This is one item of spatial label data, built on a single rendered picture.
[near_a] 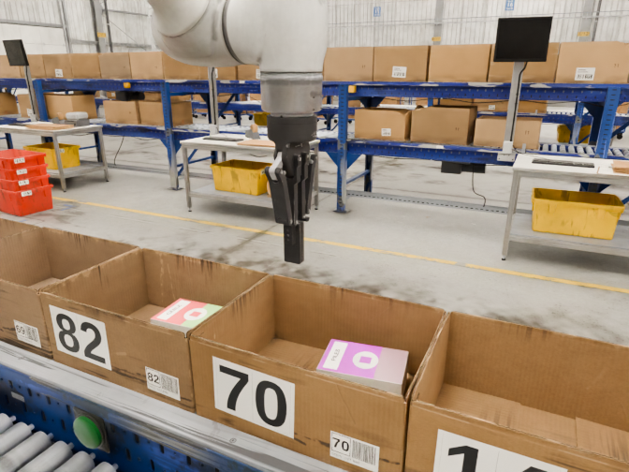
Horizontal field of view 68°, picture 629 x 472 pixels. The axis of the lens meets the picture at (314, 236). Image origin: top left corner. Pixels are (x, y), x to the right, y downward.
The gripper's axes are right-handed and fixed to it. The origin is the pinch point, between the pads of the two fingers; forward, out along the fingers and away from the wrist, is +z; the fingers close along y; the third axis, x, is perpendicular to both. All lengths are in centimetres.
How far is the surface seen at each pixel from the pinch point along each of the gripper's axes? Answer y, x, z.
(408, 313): 19.9, -15.0, 19.7
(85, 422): -17, 37, 38
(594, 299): 281, -81, 126
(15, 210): 231, 470, 124
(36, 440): -19, 52, 47
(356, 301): 19.9, -3.8, 19.7
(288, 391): -9.2, -3.7, 21.9
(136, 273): 16, 56, 24
